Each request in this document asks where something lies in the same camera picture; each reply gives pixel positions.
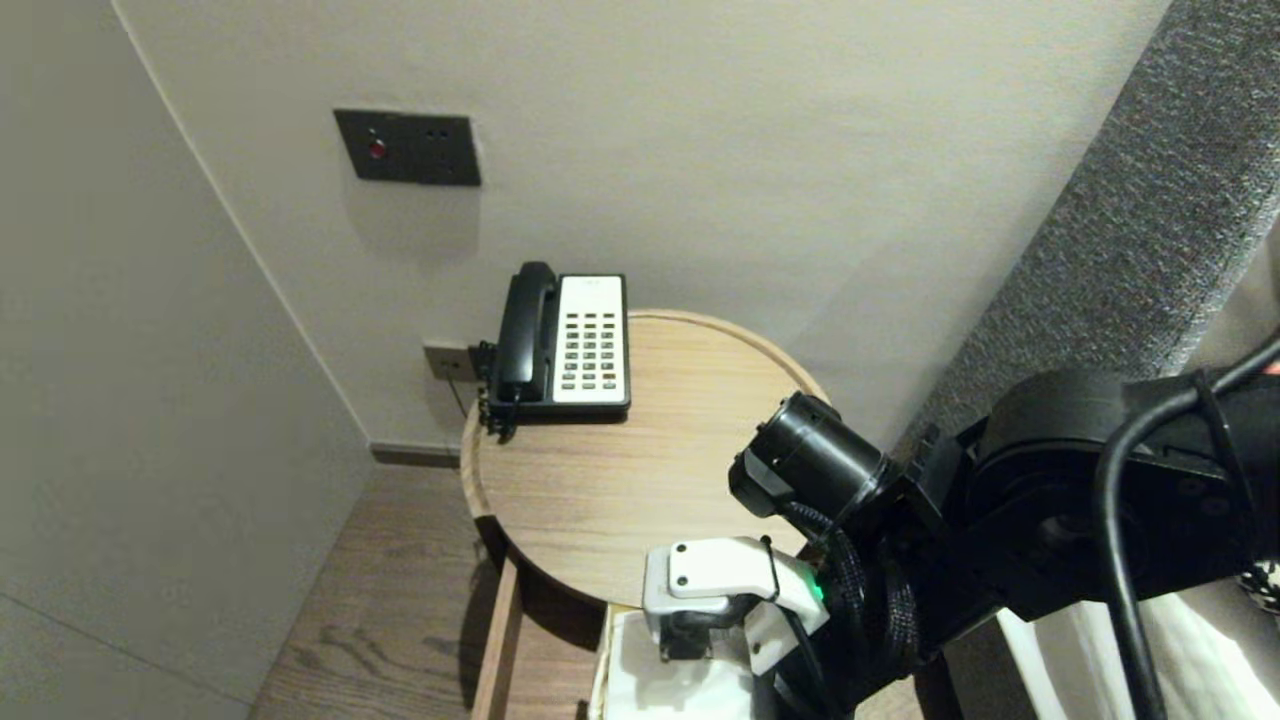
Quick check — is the gold tissue pack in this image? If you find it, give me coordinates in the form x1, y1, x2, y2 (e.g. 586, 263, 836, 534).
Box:
598, 605, 766, 720

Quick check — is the round wooden side table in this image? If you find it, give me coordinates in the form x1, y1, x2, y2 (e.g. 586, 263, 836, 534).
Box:
460, 308, 833, 613

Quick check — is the white bed sheet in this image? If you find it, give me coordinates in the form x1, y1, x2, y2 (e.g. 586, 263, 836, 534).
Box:
1000, 580, 1280, 720

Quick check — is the black and white telephone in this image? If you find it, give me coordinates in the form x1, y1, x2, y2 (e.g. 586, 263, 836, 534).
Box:
487, 274, 633, 421

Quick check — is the black telephone handset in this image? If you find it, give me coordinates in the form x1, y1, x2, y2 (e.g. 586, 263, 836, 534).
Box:
497, 262, 559, 404

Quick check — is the black-white houndstooth pillow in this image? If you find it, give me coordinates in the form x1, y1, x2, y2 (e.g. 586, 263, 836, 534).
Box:
1238, 560, 1280, 613

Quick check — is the grey fabric headboard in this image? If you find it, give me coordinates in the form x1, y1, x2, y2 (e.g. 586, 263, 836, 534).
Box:
900, 0, 1280, 456

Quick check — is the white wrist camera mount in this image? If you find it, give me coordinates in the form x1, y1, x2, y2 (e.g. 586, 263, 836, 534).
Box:
642, 537, 833, 677

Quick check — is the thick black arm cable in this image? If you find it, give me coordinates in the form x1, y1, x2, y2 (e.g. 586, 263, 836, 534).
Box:
1092, 335, 1280, 720

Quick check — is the black coiled telephone cord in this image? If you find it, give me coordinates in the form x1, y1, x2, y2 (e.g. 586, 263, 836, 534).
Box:
473, 340, 518, 444

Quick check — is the brown wall baseboard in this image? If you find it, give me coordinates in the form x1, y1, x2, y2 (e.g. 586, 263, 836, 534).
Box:
370, 443, 464, 470

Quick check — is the metal wall socket plate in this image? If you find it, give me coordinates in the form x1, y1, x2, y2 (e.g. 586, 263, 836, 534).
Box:
423, 343, 477, 382

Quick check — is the dark wall switch panel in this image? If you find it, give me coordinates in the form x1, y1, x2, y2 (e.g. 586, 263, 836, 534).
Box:
334, 109, 483, 188

